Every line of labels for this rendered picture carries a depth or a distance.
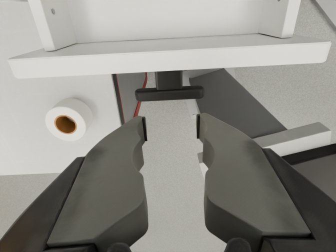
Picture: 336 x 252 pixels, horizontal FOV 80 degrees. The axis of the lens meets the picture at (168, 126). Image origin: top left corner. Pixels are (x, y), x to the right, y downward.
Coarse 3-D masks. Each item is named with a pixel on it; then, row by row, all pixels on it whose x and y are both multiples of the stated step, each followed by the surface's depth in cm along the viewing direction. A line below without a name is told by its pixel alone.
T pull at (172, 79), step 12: (156, 72) 20; (168, 72) 20; (180, 72) 20; (156, 84) 21; (168, 84) 21; (180, 84) 21; (144, 96) 21; (156, 96) 21; (168, 96) 21; (180, 96) 21; (192, 96) 21
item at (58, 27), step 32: (32, 0) 18; (64, 0) 23; (96, 0) 23; (128, 0) 23; (160, 0) 24; (192, 0) 24; (224, 0) 24; (256, 0) 24; (288, 0) 19; (64, 32) 23; (96, 32) 25; (128, 32) 25; (160, 32) 25; (192, 32) 25; (224, 32) 25; (256, 32) 25; (288, 32) 20
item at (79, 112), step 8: (56, 104) 35; (64, 104) 35; (72, 104) 35; (80, 104) 37; (48, 112) 34; (56, 112) 34; (64, 112) 34; (72, 112) 34; (80, 112) 35; (88, 112) 37; (48, 120) 35; (56, 120) 36; (64, 120) 38; (80, 120) 35; (88, 120) 37; (48, 128) 36; (56, 128) 36; (64, 128) 37; (72, 128) 38; (80, 128) 36; (56, 136) 37; (64, 136) 37; (72, 136) 37; (80, 136) 37
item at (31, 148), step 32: (0, 32) 32; (32, 32) 32; (0, 64) 34; (0, 96) 37; (32, 96) 37; (64, 96) 37; (96, 96) 37; (128, 96) 55; (0, 128) 40; (32, 128) 40; (96, 128) 41; (0, 160) 44; (32, 160) 44; (64, 160) 44
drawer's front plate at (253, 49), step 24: (72, 48) 22; (96, 48) 21; (120, 48) 20; (144, 48) 19; (168, 48) 18; (192, 48) 18; (216, 48) 18; (240, 48) 17; (264, 48) 18; (288, 48) 18; (312, 48) 18; (24, 72) 18; (48, 72) 18; (72, 72) 18; (96, 72) 18; (120, 72) 18
